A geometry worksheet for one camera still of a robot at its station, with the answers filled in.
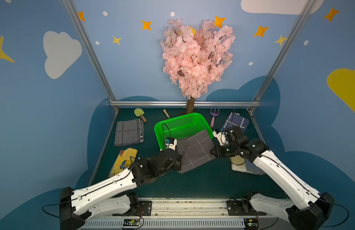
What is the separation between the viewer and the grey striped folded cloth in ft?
3.33

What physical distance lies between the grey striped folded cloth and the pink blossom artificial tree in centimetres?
45

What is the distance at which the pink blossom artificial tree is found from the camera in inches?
25.3
